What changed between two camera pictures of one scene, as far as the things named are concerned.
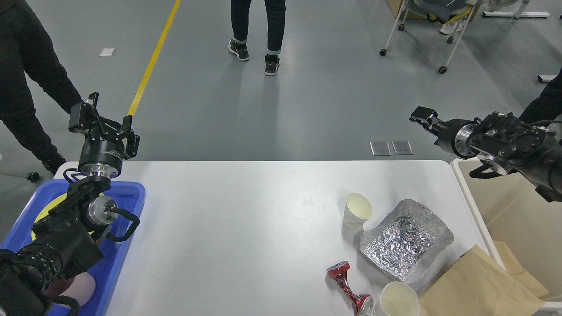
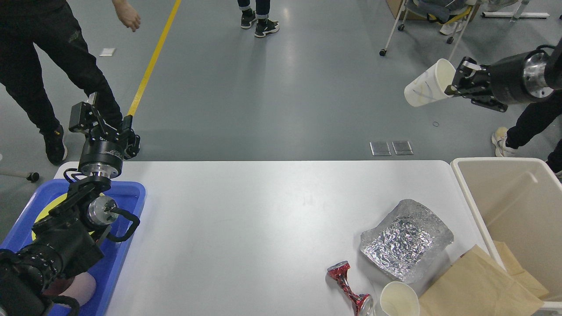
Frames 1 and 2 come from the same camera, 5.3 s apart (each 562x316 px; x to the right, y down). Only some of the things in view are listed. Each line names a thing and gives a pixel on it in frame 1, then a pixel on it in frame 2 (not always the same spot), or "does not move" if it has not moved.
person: (24, 45) → (52, 24)
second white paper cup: (399, 299) does not move
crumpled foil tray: (403, 243) does not move
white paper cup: (358, 210) → (431, 85)
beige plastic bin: (510, 210) does not move
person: (275, 13) → (264, 25)
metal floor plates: (383, 148) does not move
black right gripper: (453, 135) → (510, 80)
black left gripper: (102, 154) does not move
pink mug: (81, 287) does not move
